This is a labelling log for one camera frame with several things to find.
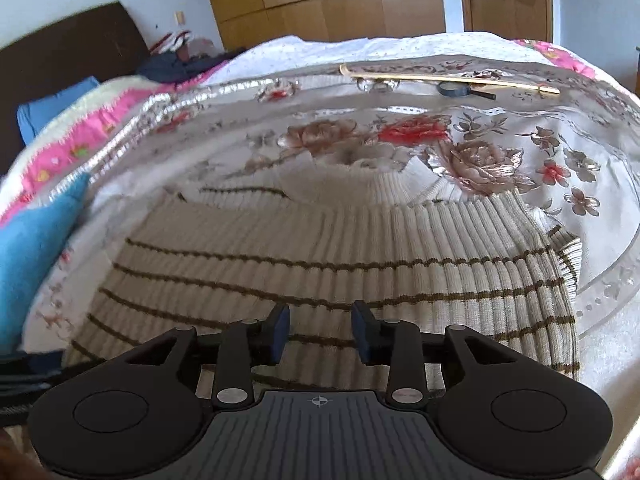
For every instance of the long wooden stick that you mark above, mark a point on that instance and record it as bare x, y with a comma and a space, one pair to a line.
450, 79

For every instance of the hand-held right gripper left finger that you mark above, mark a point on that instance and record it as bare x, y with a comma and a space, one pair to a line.
279, 335

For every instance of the wall switch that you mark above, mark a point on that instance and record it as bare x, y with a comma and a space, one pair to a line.
179, 17

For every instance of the beige brown-striped knit sweater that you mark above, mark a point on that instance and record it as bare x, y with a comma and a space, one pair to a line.
400, 255

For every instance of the blue pillow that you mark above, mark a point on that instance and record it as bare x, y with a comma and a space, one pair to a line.
50, 107

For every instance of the white dotted quilt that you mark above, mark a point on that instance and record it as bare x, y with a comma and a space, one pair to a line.
400, 52

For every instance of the blue fleece blanket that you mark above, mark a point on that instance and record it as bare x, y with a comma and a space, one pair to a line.
35, 260

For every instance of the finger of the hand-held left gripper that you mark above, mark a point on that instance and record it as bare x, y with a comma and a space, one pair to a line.
30, 367

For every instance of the black magnifying glass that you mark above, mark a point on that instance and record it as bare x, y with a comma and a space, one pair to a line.
452, 89

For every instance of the pink patterned quilt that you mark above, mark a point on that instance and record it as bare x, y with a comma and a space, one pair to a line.
90, 130

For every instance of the dark wooden headboard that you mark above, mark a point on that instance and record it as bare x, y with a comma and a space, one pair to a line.
60, 55

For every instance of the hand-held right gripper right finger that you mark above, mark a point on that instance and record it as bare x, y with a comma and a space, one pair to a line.
361, 334

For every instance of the clear glasses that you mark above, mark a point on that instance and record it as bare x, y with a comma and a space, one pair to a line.
377, 85

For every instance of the dark navy clothing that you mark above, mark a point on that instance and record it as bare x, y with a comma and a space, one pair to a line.
185, 67

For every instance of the red white striped cloth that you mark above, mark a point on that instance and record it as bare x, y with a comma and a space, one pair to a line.
172, 41

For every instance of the floral bed sheet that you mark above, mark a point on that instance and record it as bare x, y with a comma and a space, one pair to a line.
500, 125

